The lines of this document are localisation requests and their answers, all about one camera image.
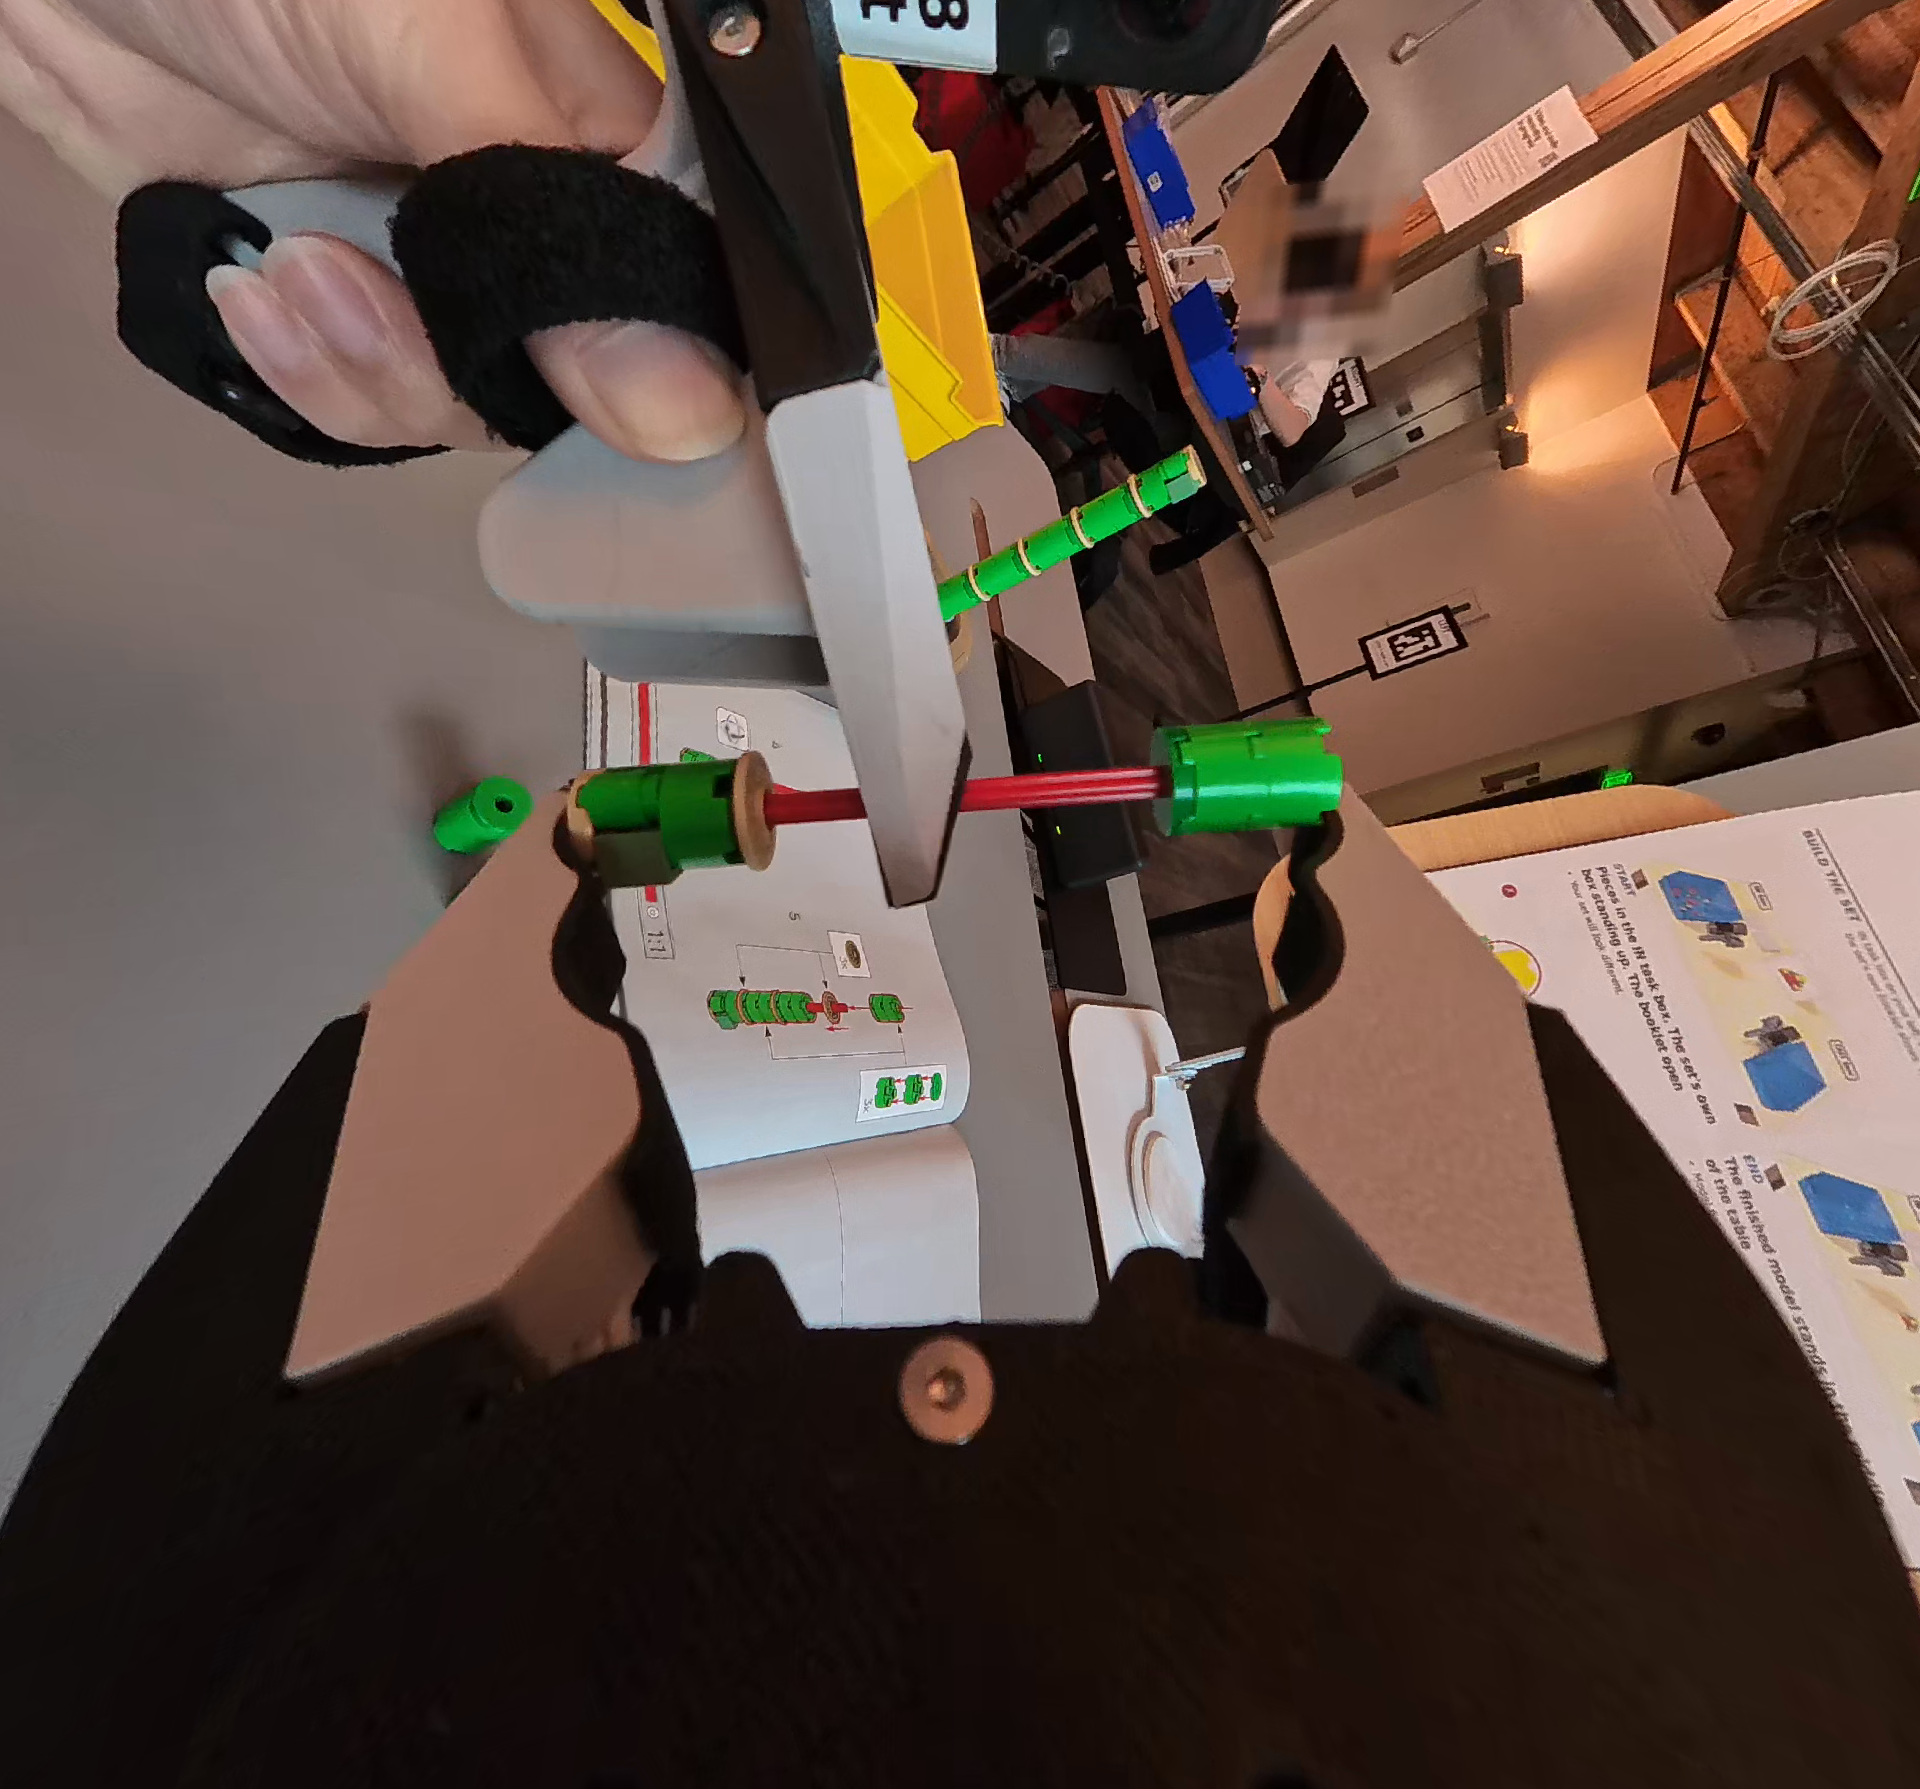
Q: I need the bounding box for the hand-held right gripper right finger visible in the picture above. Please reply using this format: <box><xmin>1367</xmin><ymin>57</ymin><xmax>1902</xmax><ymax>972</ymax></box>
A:
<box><xmin>1199</xmin><ymin>782</ymin><xmax>1613</xmax><ymax>1370</ymax></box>

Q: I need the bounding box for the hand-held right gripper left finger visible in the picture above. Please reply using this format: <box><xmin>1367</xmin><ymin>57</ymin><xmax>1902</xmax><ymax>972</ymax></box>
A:
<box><xmin>282</xmin><ymin>777</ymin><xmax>707</xmax><ymax>1383</ymax></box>

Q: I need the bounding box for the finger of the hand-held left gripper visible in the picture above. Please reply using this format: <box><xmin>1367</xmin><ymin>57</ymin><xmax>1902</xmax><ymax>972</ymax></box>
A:
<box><xmin>762</xmin><ymin>375</ymin><xmax>972</xmax><ymax>911</ymax></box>

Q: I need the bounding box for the red toy axle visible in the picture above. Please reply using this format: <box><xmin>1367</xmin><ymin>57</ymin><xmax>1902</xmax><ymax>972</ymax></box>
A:
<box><xmin>764</xmin><ymin>766</ymin><xmax>1173</xmax><ymax>826</ymax></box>

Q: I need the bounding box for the green toy cylinder olive end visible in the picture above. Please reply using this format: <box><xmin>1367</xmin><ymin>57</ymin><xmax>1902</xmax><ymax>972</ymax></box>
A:
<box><xmin>566</xmin><ymin>755</ymin><xmax>743</xmax><ymax>885</ymax></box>

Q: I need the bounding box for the printed task sheet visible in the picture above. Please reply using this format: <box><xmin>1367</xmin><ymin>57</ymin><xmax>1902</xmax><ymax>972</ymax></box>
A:
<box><xmin>1425</xmin><ymin>788</ymin><xmax>1920</xmax><ymax>1573</ymax></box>

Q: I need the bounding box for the grey desk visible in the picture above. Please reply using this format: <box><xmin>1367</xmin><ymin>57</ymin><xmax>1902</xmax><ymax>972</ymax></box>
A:
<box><xmin>0</xmin><ymin>108</ymin><xmax>1164</xmax><ymax>1521</ymax></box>

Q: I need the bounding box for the person's left hand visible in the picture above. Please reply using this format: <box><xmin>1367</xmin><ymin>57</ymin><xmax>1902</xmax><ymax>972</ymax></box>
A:
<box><xmin>0</xmin><ymin>0</ymin><xmax>752</xmax><ymax>463</ymax></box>

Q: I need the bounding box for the yellow plastic bin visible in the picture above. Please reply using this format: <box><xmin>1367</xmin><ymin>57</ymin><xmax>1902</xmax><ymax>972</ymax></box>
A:
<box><xmin>465</xmin><ymin>0</ymin><xmax>1006</xmax><ymax>465</ymax></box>

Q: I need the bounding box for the green toy bamboo stalk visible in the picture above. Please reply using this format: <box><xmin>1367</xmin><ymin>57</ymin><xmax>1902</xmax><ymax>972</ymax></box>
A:
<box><xmin>935</xmin><ymin>445</ymin><xmax>1206</xmax><ymax>624</ymax></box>

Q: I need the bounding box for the small green toy connector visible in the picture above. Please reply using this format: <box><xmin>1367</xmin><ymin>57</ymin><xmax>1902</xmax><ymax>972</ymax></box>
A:
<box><xmin>433</xmin><ymin>777</ymin><xmax>534</xmax><ymax>856</ymax></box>

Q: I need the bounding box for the black power box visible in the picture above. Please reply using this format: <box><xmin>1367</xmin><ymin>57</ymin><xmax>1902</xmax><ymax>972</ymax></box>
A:
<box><xmin>1017</xmin><ymin>681</ymin><xmax>1145</xmax><ymax>890</ymax></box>

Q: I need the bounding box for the white plastic object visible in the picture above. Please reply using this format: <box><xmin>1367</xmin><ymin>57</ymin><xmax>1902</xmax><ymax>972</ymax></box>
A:
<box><xmin>1067</xmin><ymin>1004</ymin><xmax>1209</xmax><ymax>1257</ymax></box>

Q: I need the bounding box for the wooden table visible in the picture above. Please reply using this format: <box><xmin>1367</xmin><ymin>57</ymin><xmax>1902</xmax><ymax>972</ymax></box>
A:
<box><xmin>1096</xmin><ymin>87</ymin><xmax>1276</xmax><ymax>537</ymax></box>

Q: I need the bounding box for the open instruction booklet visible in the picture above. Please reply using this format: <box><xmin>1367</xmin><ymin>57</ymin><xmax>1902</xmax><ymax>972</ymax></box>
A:
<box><xmin>582</xmin><ymin>663</ymin><xmax>987</xmax><ymax>1333</ymax></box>

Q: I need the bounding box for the blue plastic bin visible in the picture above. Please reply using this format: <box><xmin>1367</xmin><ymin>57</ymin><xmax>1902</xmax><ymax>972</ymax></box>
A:
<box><xmin>1123</xmin><ymin>95</ymin><xmax>1196</xmax><ymax>230</ymax></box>
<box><xmin>1171</xmin><ymin>287</ymin><xmax>1258</xmax><ymax>423</ymax></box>

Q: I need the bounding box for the square marker sign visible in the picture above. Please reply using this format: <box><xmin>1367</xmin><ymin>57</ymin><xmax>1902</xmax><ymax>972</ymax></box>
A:
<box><xmin>1360</xmin><ymin>604</ymin><xmax>1468</xmax><ymax>680</ymax></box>

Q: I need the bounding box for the black monitor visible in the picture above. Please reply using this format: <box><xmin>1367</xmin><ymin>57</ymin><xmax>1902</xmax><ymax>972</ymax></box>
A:
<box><xmin>1275</xmin><ymin>46</ymin><xmax>1372</xmax><ymax>185</ymax></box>

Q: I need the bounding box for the white paper sign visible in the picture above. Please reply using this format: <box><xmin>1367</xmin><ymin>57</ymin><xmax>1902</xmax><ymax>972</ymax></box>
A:
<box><xmin>1422</xmin><ymin>87</ymin><xmax>1599</xmax><ymax>230</ymax></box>

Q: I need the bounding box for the wooden beam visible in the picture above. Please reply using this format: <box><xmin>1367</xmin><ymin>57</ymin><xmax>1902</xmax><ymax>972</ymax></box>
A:
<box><xmin>1394</xmin><ymin>0</ymin><xmax>1920</xmax><ymax>291</ymax></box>

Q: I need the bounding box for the coil of white cable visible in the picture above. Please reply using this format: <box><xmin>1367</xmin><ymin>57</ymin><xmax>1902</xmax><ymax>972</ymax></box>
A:
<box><xmin>1768</xmin><ymin>241</ymin><xmax>1908</xmax><ymax>362</ymax></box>

